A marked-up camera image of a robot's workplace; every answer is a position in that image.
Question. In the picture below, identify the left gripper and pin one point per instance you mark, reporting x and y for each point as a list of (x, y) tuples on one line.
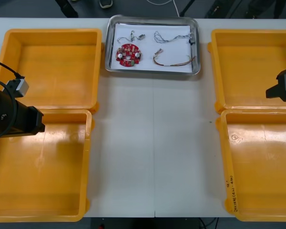
[(34, 119)]

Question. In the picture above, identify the steel tray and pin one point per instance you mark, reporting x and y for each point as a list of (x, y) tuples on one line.
[(108, 47)]

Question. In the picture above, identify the round red circuit board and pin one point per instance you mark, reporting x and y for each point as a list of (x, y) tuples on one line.
[(127, 60)]

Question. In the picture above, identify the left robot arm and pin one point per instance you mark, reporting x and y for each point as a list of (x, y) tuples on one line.
[(2, 112)]

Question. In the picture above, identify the yellow-orange plastic bin with handwriting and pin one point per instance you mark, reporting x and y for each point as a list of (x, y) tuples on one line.
[(252, 167)]

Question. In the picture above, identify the black stand leg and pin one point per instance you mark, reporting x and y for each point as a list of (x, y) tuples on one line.
[(187, 7)]

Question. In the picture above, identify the person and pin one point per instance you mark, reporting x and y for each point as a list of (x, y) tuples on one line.
[(69, 9)]

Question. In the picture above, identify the white paper sheet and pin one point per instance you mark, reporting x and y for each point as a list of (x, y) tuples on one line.
[(147, 62)]

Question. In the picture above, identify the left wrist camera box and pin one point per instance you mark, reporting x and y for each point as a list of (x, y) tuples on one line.
[(18, 86)]

